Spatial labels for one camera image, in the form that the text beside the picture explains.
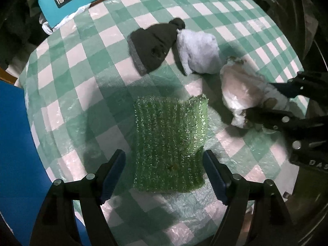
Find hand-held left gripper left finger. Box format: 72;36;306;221
28;149;126;246

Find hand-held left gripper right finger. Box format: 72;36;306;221
202;150;295;246

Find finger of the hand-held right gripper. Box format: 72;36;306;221
246;108;328;142
266;71;328;100

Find green bubble wrap sheet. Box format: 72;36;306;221
133;94;208;193

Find cardboard box blue outside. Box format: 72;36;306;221
0;81;82;236

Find green checkered tablecloth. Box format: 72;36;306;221
19;0;308;246

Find light blue fluffy cloth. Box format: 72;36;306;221
175;29;223;76

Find dark knit beanie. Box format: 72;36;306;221
127;18;186;76

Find white plastic bag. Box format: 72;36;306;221
39;4;91;35

